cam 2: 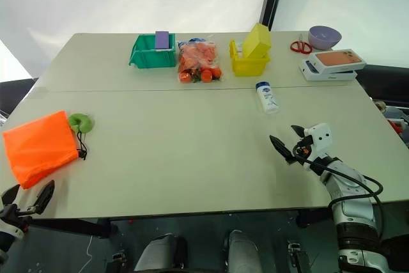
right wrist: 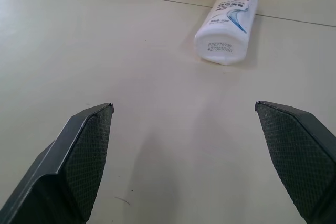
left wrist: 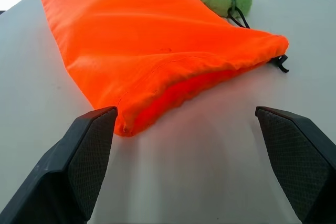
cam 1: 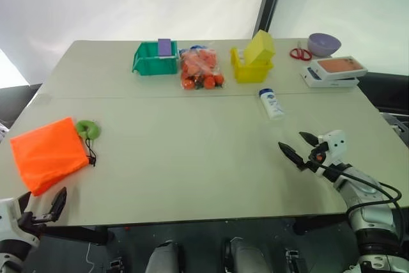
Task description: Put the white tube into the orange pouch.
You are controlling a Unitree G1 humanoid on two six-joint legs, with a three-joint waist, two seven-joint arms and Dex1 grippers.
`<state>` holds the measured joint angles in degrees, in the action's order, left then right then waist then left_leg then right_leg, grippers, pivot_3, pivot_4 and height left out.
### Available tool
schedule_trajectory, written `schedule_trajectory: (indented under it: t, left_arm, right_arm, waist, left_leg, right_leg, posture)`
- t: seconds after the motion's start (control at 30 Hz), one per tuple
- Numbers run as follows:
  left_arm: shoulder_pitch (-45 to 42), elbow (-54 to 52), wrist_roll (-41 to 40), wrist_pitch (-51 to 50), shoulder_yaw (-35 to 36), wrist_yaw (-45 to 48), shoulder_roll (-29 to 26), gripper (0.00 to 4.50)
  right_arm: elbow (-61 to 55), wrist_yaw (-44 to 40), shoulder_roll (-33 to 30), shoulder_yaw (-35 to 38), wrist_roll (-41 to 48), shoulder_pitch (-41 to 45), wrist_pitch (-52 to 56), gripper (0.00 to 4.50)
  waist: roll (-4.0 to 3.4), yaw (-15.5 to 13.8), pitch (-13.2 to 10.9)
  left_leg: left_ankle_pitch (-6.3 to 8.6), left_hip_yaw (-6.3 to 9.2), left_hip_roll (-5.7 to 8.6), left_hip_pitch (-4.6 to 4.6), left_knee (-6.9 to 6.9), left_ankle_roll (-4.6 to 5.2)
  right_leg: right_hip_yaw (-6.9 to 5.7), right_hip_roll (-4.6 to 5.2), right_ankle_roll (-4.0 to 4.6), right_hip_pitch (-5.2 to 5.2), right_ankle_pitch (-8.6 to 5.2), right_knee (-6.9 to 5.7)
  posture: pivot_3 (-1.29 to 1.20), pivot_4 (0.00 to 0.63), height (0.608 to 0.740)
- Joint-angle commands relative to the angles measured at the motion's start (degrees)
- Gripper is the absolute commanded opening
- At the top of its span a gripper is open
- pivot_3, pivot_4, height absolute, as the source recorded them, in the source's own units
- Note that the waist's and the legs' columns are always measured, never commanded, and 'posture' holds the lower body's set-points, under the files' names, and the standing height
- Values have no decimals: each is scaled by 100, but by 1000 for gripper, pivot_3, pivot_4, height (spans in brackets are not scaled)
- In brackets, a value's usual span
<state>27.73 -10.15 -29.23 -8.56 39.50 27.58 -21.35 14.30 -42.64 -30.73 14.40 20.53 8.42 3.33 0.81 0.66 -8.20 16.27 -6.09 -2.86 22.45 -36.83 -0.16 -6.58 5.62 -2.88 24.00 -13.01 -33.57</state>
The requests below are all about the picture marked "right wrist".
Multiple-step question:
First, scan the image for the white shampoo bottle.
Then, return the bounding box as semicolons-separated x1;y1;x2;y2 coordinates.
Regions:
194;0;260;66

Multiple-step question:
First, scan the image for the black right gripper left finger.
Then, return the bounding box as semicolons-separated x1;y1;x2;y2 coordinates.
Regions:
0;102;114;224

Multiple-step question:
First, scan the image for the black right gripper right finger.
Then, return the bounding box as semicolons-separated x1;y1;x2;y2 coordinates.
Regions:
255;100;336;224

